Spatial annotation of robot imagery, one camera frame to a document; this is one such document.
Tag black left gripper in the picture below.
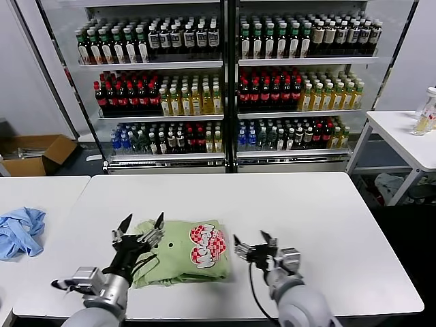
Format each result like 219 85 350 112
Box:
108 211 167 273

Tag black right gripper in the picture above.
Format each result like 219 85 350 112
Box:
233 230 283 270

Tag light green t-shirt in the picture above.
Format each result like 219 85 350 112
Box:
127 219 234 290

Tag grey clothes pile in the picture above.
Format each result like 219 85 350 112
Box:
374 172 415 205

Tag light blue crumpled garment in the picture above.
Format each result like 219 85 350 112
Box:
0 206 47 262

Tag brown cardboard box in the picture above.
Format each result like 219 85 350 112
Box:
0 134 78 177

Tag yellow juice bottle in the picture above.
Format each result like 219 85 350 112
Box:
169 87 181 116
180 87 192 116
211 84 224 115
310 82 324 111
320 82 334 111
201 84 214 115
341 80 355 110
350 80 365 110
298 82 313 112
330 81 345 110
190 86 203 116
159 87 171 116

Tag red cap cola bottle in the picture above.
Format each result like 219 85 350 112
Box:
280 78 293 111
238 78 251 112
104 80 118 116
249 78 261 112
259 78 272 112
126 80 139 116
94 80 108 116
291 78 303 111
137 80 150 116
270 78 282 112
148 80 161 115
115 80 129 116

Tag grey metal bars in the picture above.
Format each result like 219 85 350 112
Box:
8 146 44 159

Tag white beverage display shelf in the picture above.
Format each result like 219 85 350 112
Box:
35 0 228 175
231 0 420 174

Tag small white side table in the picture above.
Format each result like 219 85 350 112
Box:
345 110 436 209

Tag green cap tea bottle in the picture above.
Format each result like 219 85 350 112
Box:
275 21 289 59
239 22 252 59
98 27 115 64
74 29 91 65
87 28 103 65
135 25 151 63
264 21 277 59
300 21 312 58
111 27 127 64
287 21 300 59
251 21 264 59
123 26 139 63

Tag dark bottle white label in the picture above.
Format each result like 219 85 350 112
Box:
346 20 360 56
195 20 208 57
335 20 348 56
148 22 161 59
159 22 172 58
207 20 221 57
369 20 384 55
170 22 183 58
183 21 196 57
358 20 372 55

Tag clear glass bottle white cap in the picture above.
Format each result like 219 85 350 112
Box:
413 87 436 136

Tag dark bottle beige label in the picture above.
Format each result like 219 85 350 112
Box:
324 20 337 57
312 20 326 57

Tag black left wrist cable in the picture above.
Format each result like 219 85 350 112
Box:
131 255 160 275

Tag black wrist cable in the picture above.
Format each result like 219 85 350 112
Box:
247 261 279 321
131 255 160 275

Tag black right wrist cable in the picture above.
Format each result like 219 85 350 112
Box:
247 261 279 321

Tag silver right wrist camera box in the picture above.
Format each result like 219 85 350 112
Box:
278 247 303 273

